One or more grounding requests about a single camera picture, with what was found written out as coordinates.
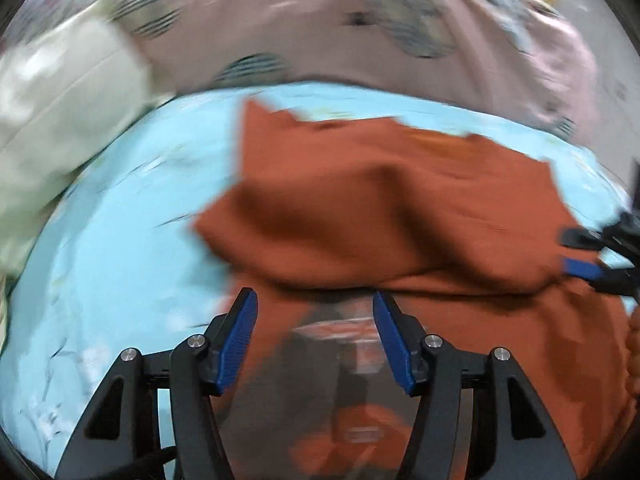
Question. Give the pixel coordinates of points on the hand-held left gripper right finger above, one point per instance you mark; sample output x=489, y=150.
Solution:
x=392, y=332

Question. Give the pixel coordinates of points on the light blue floral bedsheet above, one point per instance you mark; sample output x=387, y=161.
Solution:
x=125, y=260

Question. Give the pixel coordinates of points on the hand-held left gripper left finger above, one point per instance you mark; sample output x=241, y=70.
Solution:
x=239, y=330

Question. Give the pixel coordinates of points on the orange knit garment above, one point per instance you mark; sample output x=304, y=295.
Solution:
x=375, y=210

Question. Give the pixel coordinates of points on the person's right forearm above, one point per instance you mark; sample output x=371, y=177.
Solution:
x=634, y=355

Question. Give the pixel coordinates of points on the cream pillow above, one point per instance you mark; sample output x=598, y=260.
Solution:
x=60, y=125

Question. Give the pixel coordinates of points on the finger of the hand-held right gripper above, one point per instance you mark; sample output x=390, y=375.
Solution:
x=580, y=239
x=582, y=267

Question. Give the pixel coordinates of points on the pink quilt with plaid hearts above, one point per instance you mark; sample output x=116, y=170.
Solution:
x=300, y=10

